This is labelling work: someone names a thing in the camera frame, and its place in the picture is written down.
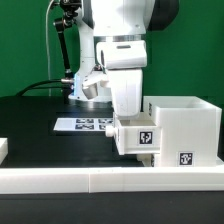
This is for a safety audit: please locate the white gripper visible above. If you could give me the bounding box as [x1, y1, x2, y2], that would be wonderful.
[96, 40, 147, 119]

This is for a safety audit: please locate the white drawer box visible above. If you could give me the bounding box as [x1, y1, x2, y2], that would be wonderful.
[137, 154, 160, 167]
[105, 112, 161, 155]

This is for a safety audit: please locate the white drawer cabinet frame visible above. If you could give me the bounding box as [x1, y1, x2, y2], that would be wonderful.
[143, 96, 222, 167]

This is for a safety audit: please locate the white front drawer box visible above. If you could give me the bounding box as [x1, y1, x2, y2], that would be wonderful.
[137, 154, 160, 167]

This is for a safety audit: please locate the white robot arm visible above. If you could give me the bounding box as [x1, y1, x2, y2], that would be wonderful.
[73, 0, 179, 120]

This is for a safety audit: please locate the marker tag sheet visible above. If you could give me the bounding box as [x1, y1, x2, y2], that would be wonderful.
[53, 118, 113, 132]

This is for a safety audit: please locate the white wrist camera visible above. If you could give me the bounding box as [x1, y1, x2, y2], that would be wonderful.
[82, 70, 109, 99]

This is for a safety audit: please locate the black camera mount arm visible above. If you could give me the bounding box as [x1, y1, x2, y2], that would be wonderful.
[53, 0, 82, 78]

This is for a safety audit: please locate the grey hanging cable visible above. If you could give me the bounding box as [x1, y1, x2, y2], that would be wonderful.
[45, 0, 55, 81]

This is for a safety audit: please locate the black cable bundle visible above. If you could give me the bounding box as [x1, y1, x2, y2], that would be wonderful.
[15, 78, 75, 98]

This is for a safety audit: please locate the white front fence wall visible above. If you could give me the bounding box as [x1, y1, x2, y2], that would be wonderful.
[0, 166, 224, 194]

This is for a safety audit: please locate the white fence wall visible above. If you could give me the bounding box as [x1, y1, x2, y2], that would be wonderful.
[216, 157, 224, 167]
[0, 138, 8, 165]
[0, 166, 224, 194]

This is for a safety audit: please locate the white right fence wall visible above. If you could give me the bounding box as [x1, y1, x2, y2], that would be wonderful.
[216, 157, 224, 167]

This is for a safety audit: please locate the white left fence wall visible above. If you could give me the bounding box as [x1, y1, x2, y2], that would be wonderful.
[0, 138, 8, 165]

